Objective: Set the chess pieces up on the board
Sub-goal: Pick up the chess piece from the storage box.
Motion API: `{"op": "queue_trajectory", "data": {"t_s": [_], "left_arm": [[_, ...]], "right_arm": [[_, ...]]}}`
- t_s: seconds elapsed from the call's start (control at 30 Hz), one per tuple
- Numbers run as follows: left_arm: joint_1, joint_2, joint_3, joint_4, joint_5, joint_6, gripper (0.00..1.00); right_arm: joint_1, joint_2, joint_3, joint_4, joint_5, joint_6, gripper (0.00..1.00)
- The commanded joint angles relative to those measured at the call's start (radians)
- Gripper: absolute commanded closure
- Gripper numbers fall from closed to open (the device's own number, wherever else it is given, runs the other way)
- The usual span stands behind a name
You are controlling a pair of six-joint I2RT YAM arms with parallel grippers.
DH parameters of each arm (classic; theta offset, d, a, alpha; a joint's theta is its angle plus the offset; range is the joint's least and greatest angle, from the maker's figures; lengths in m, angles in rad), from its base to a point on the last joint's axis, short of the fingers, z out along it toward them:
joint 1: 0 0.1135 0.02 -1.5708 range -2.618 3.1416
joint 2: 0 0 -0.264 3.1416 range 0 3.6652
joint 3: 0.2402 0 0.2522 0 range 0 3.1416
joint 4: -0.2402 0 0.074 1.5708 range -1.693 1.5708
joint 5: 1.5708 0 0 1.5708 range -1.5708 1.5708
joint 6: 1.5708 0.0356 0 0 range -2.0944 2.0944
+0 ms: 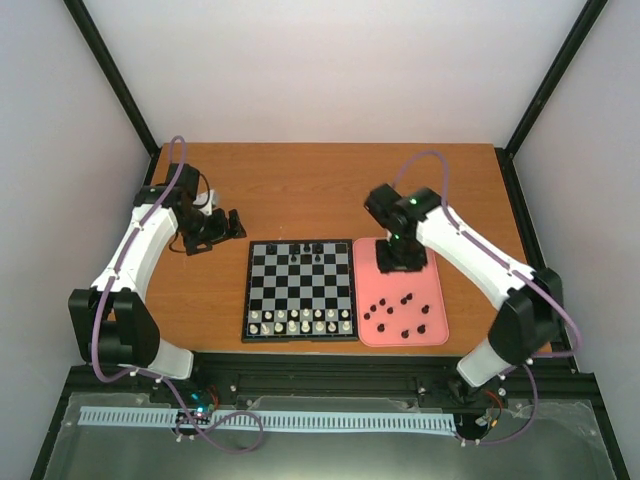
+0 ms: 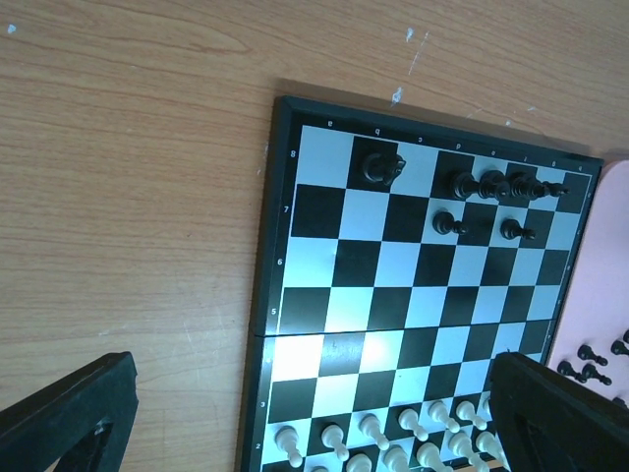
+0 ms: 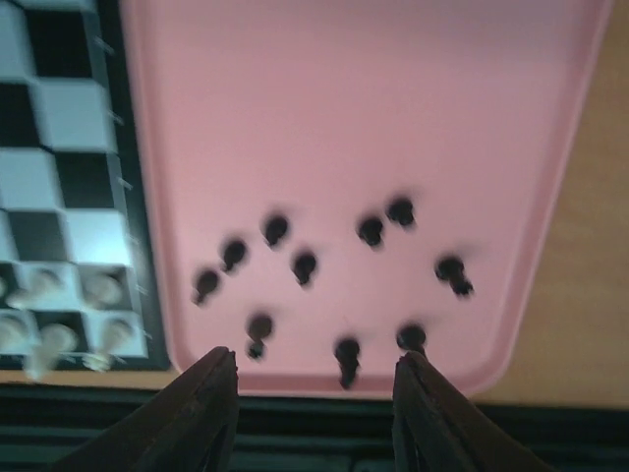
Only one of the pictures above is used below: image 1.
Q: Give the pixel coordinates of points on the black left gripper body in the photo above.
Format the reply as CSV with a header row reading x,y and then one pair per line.
x,y
203,231

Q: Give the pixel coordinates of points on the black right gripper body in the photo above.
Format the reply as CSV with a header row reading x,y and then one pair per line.
x,y
401,255

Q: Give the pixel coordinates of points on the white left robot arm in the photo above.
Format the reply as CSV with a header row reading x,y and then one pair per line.
x,y
111,321

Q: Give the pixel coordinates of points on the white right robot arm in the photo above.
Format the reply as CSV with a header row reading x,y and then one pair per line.
x,y
528,303

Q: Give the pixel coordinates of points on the white back rank pieces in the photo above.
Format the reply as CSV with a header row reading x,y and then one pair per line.
x,y
291,328

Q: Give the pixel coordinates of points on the pink plastic tray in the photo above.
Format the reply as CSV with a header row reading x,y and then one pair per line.
x,y
398,309

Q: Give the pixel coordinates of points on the black white chessboard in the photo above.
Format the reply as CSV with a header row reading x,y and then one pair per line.
x,y
274,283

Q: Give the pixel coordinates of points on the white pawn row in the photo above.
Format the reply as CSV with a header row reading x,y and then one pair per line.
x,y
256,316

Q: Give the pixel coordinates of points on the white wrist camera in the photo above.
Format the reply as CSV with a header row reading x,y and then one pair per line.
x,y
206,201

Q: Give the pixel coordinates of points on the black aluminium base frame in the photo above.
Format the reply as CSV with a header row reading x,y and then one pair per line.
x,y
554,424

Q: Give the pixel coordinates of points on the light blue cable duct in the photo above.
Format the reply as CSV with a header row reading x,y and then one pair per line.
x,y
272,421

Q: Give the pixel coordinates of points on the black left frame post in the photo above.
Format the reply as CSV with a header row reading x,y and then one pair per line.
x,y
101,53

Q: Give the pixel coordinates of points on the black frame post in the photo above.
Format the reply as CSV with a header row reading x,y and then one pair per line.
x,y
101,53
571,45

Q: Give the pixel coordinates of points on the black right frame post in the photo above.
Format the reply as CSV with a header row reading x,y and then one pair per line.
x,y
571,45

